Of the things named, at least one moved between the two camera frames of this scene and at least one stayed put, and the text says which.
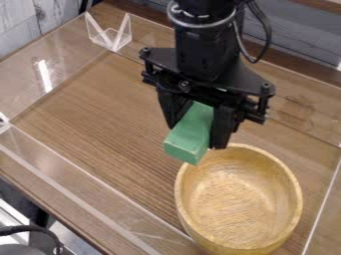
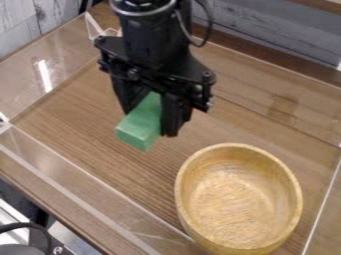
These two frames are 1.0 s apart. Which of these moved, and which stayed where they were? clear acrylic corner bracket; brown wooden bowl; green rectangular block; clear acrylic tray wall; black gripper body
Moved: green rectangular block; black gripper body
Stayed: clear acrylic corner bracket; brown wooden bowl; clear acrylic tray wall
